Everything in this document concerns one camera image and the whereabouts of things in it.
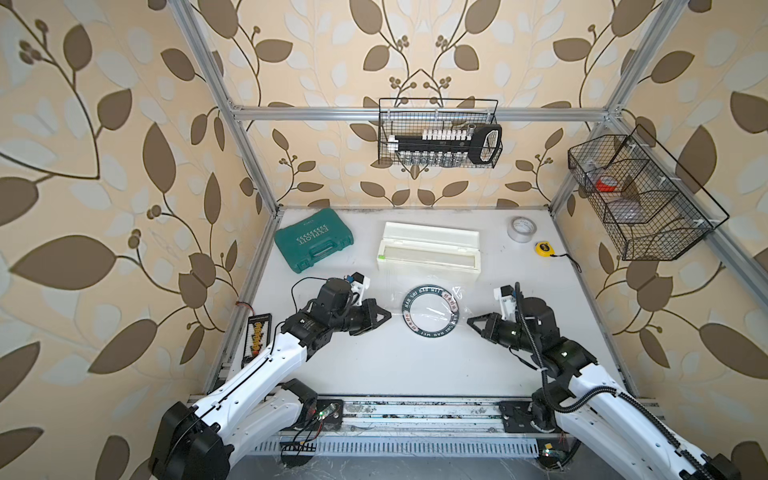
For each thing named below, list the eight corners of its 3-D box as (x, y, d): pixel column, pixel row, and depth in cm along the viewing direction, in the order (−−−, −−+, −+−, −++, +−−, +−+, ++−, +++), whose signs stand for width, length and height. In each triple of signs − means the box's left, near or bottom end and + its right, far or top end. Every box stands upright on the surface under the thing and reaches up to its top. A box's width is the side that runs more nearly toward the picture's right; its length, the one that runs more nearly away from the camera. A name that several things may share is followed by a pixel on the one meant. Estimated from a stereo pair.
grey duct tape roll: (510, 242, 113) (514, 235, 109) (504, 223, 119) (507, 216, 116) (536, 242, 113) (540, 235, 109) (529, 223, 119) (532, 216, 116)
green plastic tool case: (297, 274, 102) (294, 267, 99) (275, 239, 112) (271, 232, 109) (356, 242, 112) (355, 234, 108) (331, 212, 122) (329, 205, 118)
